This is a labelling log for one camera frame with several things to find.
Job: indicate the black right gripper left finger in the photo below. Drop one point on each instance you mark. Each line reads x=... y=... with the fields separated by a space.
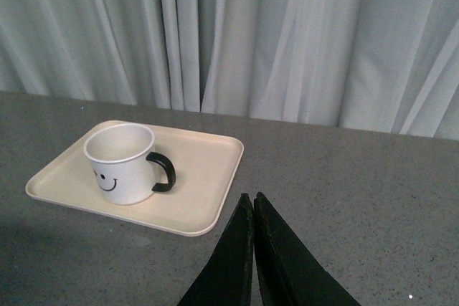
x=226 y=279

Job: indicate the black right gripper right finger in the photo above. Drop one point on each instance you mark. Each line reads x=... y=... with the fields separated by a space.
x=288 y=273

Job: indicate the white smiley mug black handle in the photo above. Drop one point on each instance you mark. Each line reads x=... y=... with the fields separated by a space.
x=126 y=167

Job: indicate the beige rectangular tray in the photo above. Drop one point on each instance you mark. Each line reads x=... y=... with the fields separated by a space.
x=205 y=167

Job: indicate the grey curtain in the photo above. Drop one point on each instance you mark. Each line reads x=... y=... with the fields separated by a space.
x=384 y=65

